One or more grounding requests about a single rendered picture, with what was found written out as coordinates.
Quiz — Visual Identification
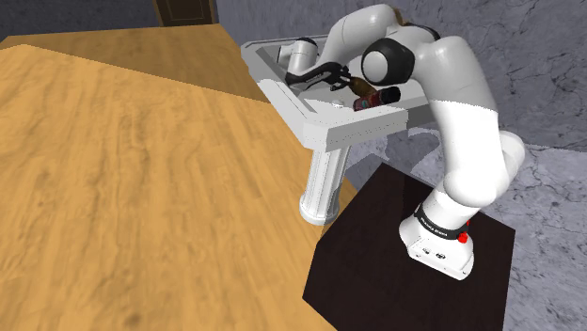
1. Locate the brown oval bottle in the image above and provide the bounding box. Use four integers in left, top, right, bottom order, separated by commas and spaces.
348, 76, 373, 97

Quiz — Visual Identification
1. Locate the dark red bottle black cap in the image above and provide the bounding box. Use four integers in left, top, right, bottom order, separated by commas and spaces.
352, 85, 403, 113

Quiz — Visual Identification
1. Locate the dark brown door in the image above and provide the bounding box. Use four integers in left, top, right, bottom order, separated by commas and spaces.
151, 0, 217, 27

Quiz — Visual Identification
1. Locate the dark robot stand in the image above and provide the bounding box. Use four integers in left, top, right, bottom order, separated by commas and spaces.
302, 162, 517, 331

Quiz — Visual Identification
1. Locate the white pedestal sink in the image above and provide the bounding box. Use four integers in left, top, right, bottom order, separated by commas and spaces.
240, 35, 437, 227

